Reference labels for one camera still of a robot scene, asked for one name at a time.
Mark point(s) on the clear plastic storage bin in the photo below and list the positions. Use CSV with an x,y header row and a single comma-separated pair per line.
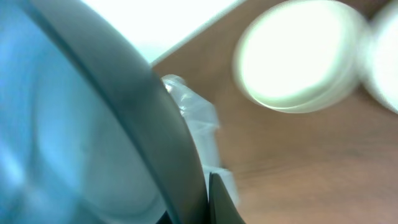
x,y
202,121

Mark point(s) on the beige bowl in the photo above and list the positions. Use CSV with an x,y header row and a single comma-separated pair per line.
x,y
300,56
380,57

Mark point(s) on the blue plate bowl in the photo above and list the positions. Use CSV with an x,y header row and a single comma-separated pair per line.
x,y
89,133

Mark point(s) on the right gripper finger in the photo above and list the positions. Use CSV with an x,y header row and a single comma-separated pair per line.
x,y
222,208

